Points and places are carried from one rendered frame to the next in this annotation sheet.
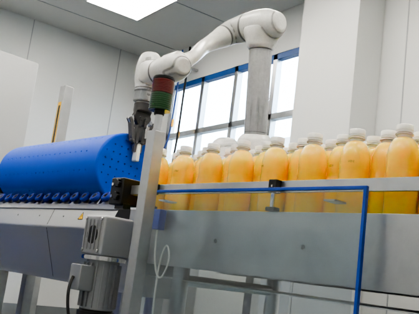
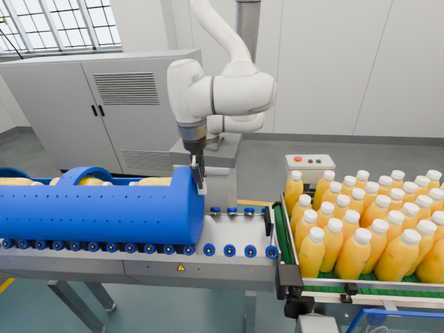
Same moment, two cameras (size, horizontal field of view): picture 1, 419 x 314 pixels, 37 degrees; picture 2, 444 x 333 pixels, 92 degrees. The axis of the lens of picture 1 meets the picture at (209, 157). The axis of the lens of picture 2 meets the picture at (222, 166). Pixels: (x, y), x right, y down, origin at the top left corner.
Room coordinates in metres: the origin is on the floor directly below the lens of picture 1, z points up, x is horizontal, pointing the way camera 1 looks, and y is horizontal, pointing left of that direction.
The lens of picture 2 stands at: (1.96, 0.64, 1.64)
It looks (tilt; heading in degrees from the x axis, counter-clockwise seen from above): 33 degrees down; 319
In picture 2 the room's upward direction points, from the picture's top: 4 degrees counter-clockwise
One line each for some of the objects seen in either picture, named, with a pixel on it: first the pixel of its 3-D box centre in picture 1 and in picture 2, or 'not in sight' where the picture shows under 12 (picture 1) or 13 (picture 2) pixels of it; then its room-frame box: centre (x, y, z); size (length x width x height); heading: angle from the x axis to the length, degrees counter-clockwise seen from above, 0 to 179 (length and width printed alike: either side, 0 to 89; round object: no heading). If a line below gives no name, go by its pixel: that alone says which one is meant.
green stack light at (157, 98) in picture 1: (160, 102); not in sight; (1.75, 0.16, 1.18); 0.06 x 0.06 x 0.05
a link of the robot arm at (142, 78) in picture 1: (150, 71); (191, 90); (2.46, 0.28, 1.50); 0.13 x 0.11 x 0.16; 39
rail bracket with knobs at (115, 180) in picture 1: (125, 194); (288, 281); (2.11, 0.26, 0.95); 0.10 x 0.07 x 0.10; 131
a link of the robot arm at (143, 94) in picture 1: (144, 97); (192, 127); (2.47, 0.29, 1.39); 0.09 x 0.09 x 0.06
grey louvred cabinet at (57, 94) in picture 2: not in sight; (118, 121); (4.72, -0.15, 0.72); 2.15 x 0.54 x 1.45; 35
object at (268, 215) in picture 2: not in sight; (268, 224); (2.28, 0.14, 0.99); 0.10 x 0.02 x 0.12; 131
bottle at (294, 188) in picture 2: not in sight; (293, 194); (2.29, -0.06, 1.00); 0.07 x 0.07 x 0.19
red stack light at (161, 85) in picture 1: (163, 87); not in sight; (1.75, 0.16, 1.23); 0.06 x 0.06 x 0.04
